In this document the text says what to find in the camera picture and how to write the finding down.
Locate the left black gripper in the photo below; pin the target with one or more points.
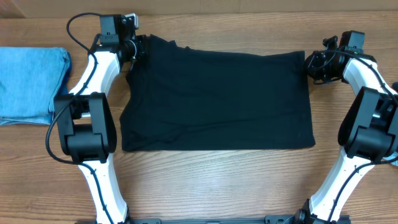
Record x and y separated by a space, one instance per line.
141 47

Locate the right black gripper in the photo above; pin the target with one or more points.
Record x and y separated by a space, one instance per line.
313 66

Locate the black garment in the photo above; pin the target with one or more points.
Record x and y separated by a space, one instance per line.
186 99

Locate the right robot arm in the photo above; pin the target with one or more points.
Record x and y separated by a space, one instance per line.
368 134

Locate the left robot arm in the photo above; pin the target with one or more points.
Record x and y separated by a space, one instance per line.
86 129

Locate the dark navy garment pile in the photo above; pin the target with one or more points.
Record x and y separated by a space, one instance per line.
395 87

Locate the folded light blue jeans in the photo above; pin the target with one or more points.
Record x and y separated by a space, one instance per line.
31 77

